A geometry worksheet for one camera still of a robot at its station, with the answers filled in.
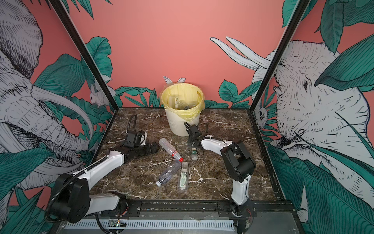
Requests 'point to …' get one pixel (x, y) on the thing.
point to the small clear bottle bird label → (194, 154)
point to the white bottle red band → (171, 150)
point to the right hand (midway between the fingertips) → (191, 140)
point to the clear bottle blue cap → (182, 105)
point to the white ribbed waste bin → (176, 127)
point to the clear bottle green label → (183, 178)
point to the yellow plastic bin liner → (186, 91)
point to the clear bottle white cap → (170, 172)
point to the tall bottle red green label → (173, 102)
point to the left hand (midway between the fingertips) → (155, 146)
